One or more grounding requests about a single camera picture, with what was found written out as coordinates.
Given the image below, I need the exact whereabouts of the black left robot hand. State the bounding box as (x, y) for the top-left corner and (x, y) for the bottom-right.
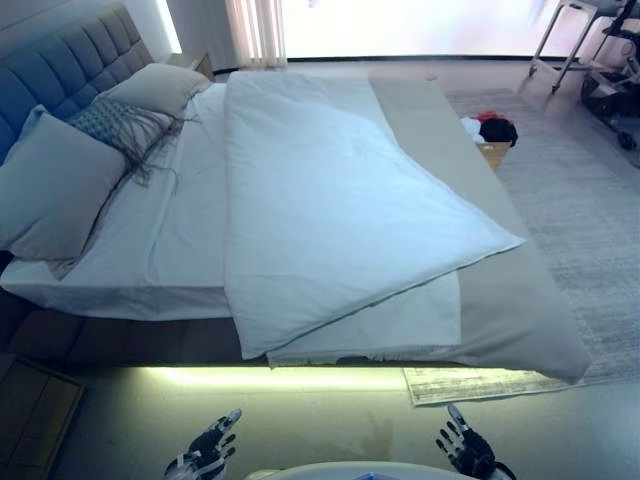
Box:
(167, 408), (242, 480)

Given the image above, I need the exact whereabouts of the white duvet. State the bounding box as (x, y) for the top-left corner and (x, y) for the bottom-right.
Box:
(222, 69), (526, 370)

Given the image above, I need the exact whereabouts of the white garment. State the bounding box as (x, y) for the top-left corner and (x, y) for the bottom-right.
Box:
(459, 115), (484, 144)

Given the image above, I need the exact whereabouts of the black garment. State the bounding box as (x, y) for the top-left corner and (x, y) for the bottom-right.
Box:
(478, 115), (520, 149)

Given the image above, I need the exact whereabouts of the grey tufted headboard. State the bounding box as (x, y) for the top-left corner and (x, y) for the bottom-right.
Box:
(0, 0), (156, 166)

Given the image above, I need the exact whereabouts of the white fitted bed sheet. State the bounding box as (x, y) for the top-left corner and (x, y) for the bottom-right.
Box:
(0, 82), (236, 321)

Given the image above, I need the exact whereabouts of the dark upholstered bed frame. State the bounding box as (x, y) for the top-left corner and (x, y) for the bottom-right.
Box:
(0, 287), (416, 371)

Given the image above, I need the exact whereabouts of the light wooden nightstand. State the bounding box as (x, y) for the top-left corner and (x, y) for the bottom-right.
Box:
(167, 52), (216, 84)

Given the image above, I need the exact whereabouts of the large beige pillow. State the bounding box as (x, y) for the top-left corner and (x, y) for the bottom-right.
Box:
(0, 112), (129, 262)

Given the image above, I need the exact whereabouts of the brown wooden nightstand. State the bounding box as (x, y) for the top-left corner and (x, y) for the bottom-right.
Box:
(0, 352), (86, 480)

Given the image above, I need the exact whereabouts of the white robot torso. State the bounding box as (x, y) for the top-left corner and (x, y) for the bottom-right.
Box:
(244, 460), (456, 480)

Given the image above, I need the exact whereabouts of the white metal rack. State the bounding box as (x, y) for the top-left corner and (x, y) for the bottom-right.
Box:
(527, 0), (626, 94)

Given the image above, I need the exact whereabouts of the beige sheer curtain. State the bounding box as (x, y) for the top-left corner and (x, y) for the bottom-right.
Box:
(222, 0), (289, 69)

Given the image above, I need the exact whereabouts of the beige bed runner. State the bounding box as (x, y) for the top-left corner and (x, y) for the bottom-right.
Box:
(368, 74), (594, 386)

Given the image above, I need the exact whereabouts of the grey patterned fringed cushion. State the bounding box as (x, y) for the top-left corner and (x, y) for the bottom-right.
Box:
(67, 94), (199, 189)

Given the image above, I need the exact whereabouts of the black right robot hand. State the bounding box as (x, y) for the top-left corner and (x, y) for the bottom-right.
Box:
(434, 404), (516, 480)

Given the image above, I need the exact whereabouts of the light blue pillow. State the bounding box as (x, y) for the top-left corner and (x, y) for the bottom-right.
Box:
(0, 103), (49, 166)

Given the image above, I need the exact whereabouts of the grey area rug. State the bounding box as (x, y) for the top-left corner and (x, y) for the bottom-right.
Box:
(402, 88), (640, 409)

